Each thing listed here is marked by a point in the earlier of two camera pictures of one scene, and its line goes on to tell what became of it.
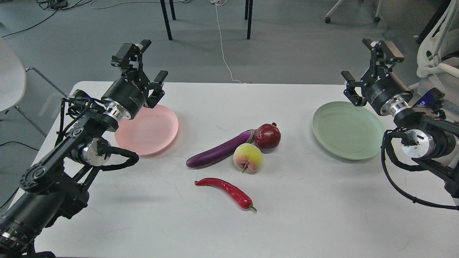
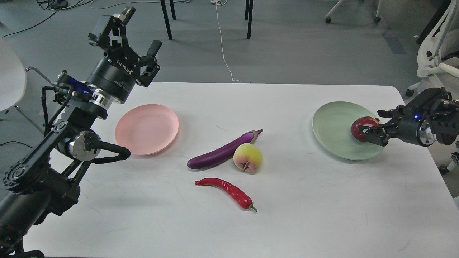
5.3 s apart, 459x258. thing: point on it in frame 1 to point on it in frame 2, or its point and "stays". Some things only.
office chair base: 377,19 stays
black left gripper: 127,93 to 114,75
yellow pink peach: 247,157 stays
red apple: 267,136 to 358,132
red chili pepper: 233,194 stays
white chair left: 13,80 stays
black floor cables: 57,5 stays
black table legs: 171,4 stays
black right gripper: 383,89 to 403,126
